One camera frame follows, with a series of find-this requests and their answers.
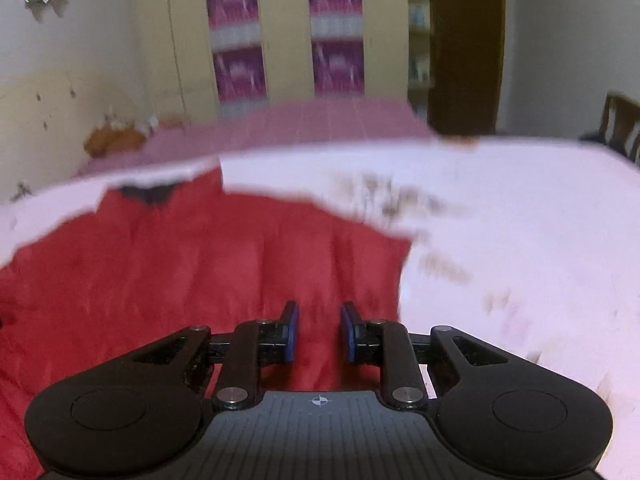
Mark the orange patterned pillow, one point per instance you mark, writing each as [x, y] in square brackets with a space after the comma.
[117, 136]

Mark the cream round headboard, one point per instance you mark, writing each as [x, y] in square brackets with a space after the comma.
[46, 117]

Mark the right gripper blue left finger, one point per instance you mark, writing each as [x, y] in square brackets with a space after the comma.
[243, 354]

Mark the cream wardrobe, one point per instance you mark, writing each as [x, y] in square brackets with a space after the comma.
[178, 46]

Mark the corner open shelf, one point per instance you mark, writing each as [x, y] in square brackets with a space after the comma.
[419, 60]

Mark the lower right purple poster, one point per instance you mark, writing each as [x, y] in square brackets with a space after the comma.
[338, 67]

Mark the lower left purple poster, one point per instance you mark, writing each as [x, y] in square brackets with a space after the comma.
[240, 74]

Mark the pink floral bed sheet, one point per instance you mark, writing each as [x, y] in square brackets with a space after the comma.
[532, 245]

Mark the pink checkered mattress cover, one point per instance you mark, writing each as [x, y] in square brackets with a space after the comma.
[322, 120]

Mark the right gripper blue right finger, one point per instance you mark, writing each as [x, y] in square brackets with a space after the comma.
[394, 351]

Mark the wooden chair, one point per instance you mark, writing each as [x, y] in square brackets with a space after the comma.
[619, 127]

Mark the red puffer jacket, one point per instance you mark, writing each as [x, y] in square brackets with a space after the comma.
[110, 281]

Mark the brown wooden door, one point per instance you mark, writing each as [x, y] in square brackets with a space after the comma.
[466, 65]

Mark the upper left purple poster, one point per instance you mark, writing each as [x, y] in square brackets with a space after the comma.
[223, 13]

